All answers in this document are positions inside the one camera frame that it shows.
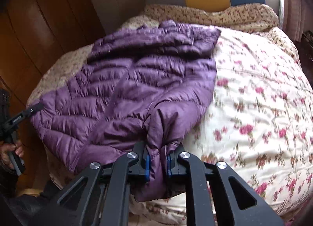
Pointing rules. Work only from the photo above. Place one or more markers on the wooden wardrobe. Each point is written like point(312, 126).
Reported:
point(35, 34)

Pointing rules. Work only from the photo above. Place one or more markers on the small-flower print pillow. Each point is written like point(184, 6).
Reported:
point(247, 18)

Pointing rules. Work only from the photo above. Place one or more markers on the person's left hand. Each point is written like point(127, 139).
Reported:
point(14, 148)

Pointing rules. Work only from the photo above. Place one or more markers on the purple quilted down jacket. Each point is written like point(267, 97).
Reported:
point(146, 84)

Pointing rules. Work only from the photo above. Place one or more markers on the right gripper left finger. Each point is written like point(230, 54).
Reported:
point(100, 194)

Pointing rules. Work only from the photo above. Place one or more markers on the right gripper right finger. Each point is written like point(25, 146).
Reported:
point(215, 193)

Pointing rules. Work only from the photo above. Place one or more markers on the pink window curtain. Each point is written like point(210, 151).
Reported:
point(293, 17)

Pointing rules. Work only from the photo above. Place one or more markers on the cluttered bedside table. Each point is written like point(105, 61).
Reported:
point(305, 51)

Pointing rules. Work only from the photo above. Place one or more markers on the floral rose quilt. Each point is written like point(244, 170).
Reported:
point(259, 122)

